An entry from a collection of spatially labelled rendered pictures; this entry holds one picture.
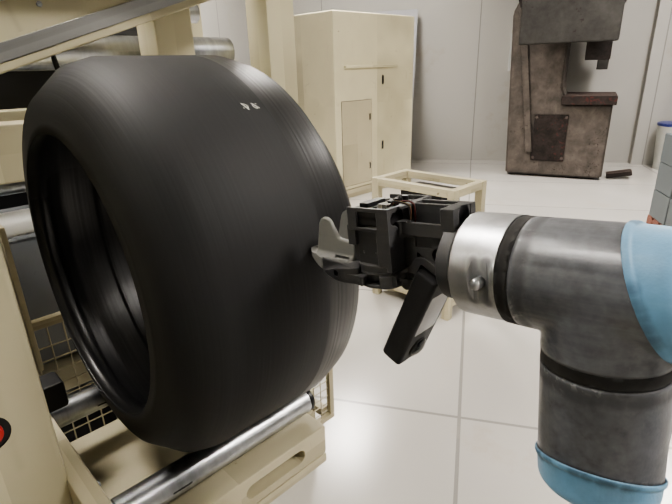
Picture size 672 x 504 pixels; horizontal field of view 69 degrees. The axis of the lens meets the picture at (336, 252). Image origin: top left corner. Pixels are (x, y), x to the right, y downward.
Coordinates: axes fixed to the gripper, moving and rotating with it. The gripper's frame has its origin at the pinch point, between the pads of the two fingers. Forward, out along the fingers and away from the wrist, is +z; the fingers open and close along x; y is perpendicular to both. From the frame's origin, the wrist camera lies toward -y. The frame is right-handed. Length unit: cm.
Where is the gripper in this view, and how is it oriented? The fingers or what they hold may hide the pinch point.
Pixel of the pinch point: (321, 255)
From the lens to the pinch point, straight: 58.3
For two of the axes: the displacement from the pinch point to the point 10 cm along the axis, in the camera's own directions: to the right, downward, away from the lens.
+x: -7.1, 2.7, -6.5
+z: -7.0, -1.2, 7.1
